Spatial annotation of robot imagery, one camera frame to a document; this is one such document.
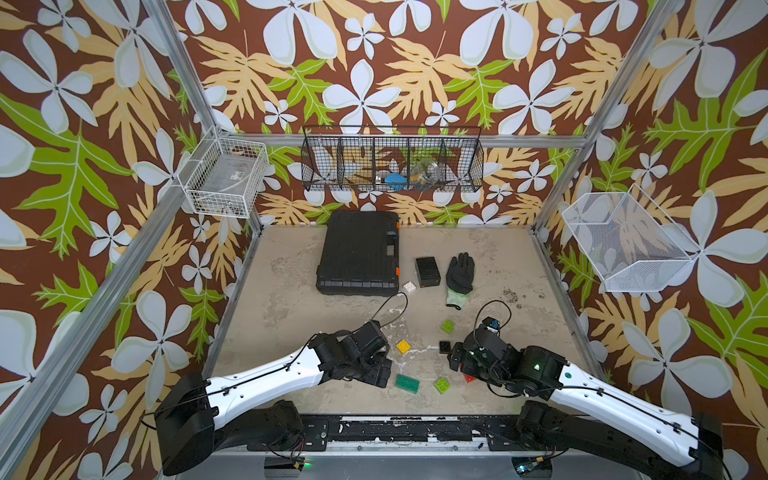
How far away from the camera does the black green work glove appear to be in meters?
1.00

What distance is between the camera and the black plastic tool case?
0.97 meters

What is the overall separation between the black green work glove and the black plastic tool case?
18cm
